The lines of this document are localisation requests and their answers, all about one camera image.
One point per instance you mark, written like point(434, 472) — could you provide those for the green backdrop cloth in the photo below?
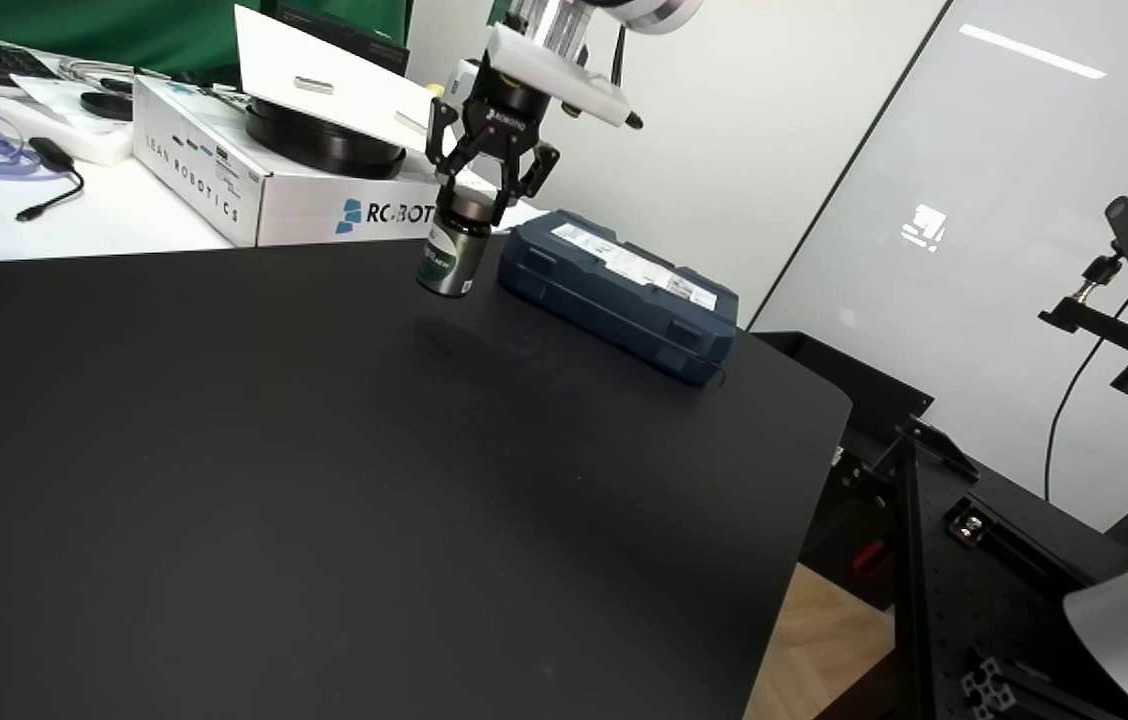
point(124, 27)

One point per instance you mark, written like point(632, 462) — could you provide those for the black round spool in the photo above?
point(325, 143)

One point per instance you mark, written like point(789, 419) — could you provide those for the white Robotiq cardboard box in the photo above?
point(284, 202)

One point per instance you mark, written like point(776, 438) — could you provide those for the black metal table frame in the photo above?
point(990, 575)

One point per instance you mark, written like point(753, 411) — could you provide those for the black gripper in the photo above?
point(505, 112)

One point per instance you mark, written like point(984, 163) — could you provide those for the black computer mouse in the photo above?
point(106, 100)

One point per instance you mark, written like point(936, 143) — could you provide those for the dark blue plastic case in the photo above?
point(618, 297)

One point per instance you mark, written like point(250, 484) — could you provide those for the small dark labelled jar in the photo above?
point(450, 262)

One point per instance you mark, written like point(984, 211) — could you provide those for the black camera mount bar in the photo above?
point(1126, 340)

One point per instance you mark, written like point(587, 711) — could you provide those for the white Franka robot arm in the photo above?
point(665, 8)

